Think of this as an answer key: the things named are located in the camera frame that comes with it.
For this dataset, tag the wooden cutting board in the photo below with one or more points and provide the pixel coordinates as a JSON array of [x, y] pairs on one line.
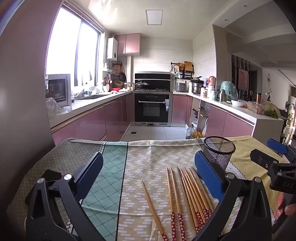
[[188, 66]]

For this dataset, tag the green covered appliance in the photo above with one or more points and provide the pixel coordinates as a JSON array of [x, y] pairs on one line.
[[229, 90]]

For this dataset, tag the clear plastic container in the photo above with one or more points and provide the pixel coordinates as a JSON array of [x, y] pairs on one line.
[[256, 107]]

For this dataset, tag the patterned patchwork tablecloth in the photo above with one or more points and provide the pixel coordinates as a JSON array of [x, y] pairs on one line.
[[143, 157]]

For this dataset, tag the white gas water heater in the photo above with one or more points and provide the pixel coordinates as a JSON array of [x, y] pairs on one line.
[[112, 48]]

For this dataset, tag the white bowl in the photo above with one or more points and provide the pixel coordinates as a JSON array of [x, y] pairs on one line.
[[238, 103]]

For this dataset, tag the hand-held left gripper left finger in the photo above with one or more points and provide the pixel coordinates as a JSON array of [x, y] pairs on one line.
[[90, 171]]

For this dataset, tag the yellow cooking oil bottle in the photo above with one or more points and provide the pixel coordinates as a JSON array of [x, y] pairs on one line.
[[197, 134]]

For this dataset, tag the ceiling light panel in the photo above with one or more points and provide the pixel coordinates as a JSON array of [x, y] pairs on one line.
[[154, 17]]

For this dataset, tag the pink wall cabinet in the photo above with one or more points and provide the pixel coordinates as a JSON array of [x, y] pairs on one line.
[[129, 44]]

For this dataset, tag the red-patterned wooden chopstick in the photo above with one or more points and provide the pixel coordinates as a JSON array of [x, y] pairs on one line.
[[153, 208]]

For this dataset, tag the bunch of wooden chopsticks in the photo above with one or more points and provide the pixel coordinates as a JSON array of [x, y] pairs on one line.
[[195, 197]]

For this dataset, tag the black range hood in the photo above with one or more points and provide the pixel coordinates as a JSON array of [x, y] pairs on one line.
[[152, 77]]

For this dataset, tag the pink base cabinets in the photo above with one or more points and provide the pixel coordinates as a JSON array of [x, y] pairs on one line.
[[92, 125], [217, 120]]

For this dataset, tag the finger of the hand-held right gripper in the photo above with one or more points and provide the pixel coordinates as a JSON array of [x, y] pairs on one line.
[[277, 146], [261, 157]]

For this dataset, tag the dark liquid bottle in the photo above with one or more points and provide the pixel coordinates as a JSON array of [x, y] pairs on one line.
[[189, 132]]

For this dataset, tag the hanging frying pan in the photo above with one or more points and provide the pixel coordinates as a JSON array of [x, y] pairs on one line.
[[122, 76]]

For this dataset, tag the steel thermos bottle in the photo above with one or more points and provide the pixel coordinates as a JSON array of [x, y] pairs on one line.
[[223, 96]]

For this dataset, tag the wok with lid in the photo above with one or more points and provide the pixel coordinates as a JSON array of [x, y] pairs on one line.
[[141, 85]]

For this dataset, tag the white kitchen countertop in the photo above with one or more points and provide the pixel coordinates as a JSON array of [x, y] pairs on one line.
[[97, 99]]

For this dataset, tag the red basin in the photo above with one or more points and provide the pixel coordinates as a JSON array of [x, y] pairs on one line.
[[115, 89]]

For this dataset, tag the silver countertop oven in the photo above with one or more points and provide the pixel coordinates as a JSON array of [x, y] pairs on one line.
[[56, 89]]

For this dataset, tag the person's right hand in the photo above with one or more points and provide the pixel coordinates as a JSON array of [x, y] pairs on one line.
[[281, 208]]

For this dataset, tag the steel pot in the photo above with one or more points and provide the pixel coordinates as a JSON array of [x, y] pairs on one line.
[[197, 88]]

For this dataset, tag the wooden bowl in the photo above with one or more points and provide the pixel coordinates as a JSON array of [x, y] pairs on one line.
[[118, 84]]

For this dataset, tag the black wall rack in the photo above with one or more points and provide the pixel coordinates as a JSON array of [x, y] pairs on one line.
[[182, 74]]

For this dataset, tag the green leafy vegetables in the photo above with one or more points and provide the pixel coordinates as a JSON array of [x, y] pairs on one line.
[[272, 113]]

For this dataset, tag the clear plastic bag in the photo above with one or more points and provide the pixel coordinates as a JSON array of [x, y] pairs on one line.
[[52, 105]]

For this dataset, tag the pink kettle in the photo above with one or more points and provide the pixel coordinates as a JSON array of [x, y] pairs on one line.
[[212, 82]]

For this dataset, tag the black built-in oven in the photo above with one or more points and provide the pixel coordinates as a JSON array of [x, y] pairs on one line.
[[151, 109]]

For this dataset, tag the silver rice cooker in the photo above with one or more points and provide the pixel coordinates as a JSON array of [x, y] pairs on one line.
[[181, 87]]

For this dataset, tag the kitchen window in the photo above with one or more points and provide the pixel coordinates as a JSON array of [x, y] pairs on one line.
[[67, 46]]

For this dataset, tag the orange hanging grater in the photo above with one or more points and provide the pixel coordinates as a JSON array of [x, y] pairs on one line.
[[117, 69]]

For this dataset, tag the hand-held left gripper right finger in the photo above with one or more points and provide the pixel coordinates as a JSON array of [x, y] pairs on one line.
[[208, 176]]

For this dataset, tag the brown tumbler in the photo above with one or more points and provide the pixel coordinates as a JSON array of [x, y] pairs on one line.
[[258, 98]]

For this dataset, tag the pink wall picture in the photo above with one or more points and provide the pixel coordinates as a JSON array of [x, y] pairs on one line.
[[243, 79]]

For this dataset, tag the black mesh utensil holder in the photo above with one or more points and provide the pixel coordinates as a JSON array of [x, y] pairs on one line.
[[219, 157]]

